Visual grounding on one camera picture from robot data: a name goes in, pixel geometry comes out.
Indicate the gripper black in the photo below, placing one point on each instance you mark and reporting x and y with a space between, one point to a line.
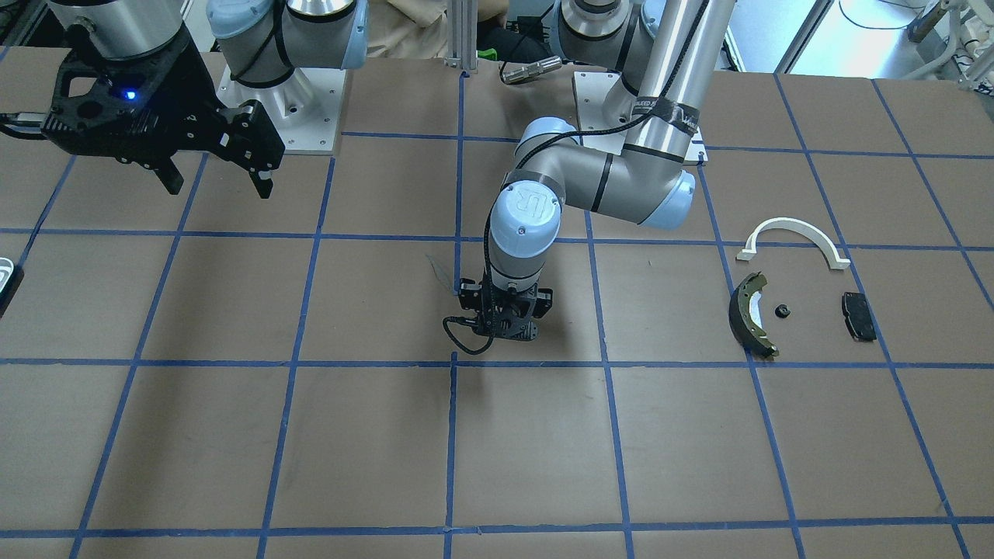
198 116
543 302

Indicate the olive brake shoe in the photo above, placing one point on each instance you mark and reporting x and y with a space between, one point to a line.
745 320

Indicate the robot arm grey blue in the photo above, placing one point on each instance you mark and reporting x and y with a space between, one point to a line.
263 41
664 63

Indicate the silver ribbed metal tray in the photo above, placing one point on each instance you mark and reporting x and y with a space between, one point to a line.
11 278

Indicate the person in beige shirt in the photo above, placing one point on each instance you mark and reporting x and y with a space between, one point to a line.
408 29

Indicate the black brake pad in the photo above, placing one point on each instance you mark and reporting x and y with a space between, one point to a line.
858 316

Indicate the aluminium frame post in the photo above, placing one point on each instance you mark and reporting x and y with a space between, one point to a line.
461 50

